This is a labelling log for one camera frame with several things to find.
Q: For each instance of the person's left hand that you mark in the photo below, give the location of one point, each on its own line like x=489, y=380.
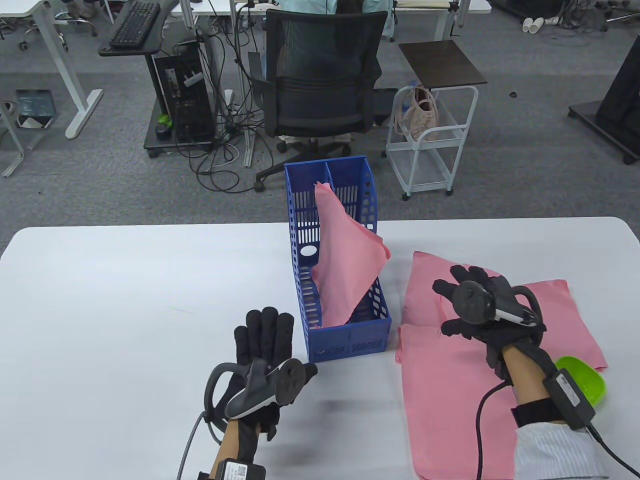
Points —
x=270, y=335

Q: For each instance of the person's right hand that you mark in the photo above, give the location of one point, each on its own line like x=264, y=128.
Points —
x=510, y=340

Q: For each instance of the pink paper stack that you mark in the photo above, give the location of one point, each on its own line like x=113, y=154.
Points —
x=425, y=285
x=345, y=260
x=565, y=320
x=440, y=410

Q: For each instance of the person's left forearm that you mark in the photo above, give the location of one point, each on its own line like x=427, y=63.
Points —
x=230, y=445

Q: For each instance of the person's right forearm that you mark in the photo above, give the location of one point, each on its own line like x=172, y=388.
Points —
x=525, y=385

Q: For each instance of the black handheld controller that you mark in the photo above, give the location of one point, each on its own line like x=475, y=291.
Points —
x=255, y=395
x=472, y=302

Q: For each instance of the blue plastic file holder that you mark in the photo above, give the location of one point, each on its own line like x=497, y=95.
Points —
x=350, y=345

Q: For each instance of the green plastic bowl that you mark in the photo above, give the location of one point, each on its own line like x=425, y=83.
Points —
x=592, y=385

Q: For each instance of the white rolling cart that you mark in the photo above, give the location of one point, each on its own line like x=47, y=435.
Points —
x=425, y=172

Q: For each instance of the black computer cart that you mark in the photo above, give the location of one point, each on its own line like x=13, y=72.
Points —
x=165, y=145

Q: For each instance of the beige handbag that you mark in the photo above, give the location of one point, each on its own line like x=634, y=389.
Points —
x=420, y=120

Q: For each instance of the black computer tower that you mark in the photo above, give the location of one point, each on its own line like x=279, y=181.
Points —
x=192, y=110

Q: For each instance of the small green object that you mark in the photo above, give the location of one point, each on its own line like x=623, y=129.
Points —
x=164, y=120

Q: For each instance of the black mesh office chair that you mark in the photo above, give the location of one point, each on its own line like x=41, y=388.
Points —
x=320, y=100

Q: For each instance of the black floor stand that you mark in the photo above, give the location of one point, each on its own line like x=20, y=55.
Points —
x=620, y=100

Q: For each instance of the white plastic cup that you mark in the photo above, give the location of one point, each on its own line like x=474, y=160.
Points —
x=527, y=25
x=538, y=25

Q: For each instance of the dark teal floor box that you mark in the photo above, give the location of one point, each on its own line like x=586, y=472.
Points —
x=35, y=105

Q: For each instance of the black keyboard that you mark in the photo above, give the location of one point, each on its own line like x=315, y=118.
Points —
x=135, y=25

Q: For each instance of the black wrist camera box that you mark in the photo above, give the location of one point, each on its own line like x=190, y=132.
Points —
x=240, y=471
x=570, y=400

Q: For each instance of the white desk frame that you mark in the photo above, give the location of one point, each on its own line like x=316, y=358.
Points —
x=14, y=165

